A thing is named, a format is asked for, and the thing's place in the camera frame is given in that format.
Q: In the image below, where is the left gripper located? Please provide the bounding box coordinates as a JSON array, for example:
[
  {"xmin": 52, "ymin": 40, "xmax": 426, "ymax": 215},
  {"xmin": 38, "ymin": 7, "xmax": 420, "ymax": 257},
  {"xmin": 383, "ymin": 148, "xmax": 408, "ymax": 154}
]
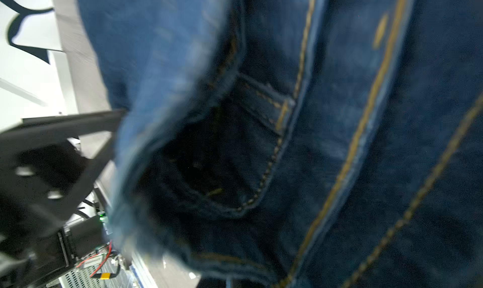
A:
[{"xmin": 1, "ymin": 110, "xmax": 125, "ymax": 287}]

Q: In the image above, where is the dark blue denim skirt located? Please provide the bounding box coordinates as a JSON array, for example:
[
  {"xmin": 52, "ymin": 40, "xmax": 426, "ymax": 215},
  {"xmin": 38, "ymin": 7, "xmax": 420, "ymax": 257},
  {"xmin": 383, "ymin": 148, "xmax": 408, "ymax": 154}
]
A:
[{"xmin": 77, "ymin": 0, "xmax": 482, "ymax": 287}]

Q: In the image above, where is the white slotted cable duct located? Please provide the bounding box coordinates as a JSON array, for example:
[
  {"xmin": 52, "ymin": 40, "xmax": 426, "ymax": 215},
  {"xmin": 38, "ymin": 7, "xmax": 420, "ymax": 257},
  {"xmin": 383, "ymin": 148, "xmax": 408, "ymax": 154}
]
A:
[{"xmin": 58, "ymin": 255, "xmax": 140, "ymax": 288}]

